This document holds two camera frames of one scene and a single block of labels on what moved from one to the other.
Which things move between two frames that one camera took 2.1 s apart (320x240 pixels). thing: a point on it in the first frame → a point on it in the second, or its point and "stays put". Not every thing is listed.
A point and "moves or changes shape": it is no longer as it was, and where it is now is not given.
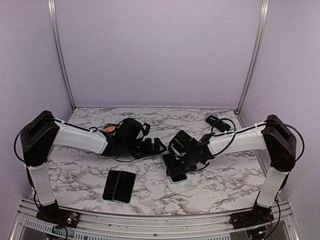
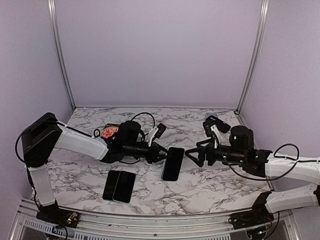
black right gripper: (185, 171) → (201, 150)
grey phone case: (211, 113) stays put
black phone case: (217, 123) stays put
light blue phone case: (173, 170) moves or changes shape
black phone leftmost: (111, 184) stays put
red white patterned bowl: (109, 129) stays put
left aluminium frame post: (58, 51) stays put
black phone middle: (123, 191) stays put
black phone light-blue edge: (179, 178) moves or changes shape
